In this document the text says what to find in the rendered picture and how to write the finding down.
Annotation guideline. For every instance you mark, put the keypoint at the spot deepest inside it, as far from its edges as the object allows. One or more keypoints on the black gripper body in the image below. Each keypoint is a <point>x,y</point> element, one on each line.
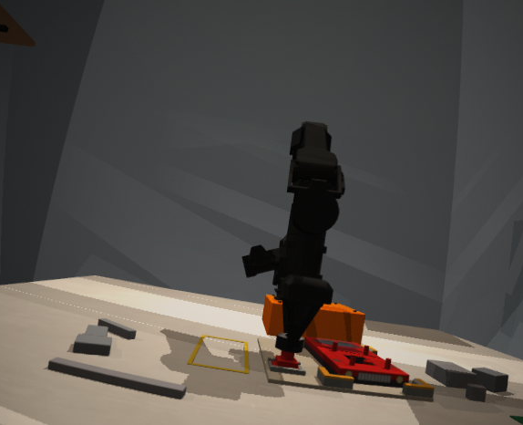
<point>304,280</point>

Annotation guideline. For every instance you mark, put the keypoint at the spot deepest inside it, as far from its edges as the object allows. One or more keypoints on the dark grey long bar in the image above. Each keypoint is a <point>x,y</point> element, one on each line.
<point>113,377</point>

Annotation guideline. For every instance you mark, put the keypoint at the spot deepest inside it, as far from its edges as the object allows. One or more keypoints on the yellow rectangular outline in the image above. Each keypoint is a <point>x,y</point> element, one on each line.
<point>246,364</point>

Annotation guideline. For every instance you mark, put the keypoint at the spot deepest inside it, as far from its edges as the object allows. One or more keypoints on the black and grey wheel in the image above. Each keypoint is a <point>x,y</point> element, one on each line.
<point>281,343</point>

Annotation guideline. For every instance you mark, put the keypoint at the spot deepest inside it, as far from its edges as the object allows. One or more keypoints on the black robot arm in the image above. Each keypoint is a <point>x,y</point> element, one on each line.
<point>316,181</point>

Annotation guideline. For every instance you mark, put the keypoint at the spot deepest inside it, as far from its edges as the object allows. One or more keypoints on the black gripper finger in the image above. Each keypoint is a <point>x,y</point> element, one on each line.
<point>284,309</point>
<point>299,315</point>

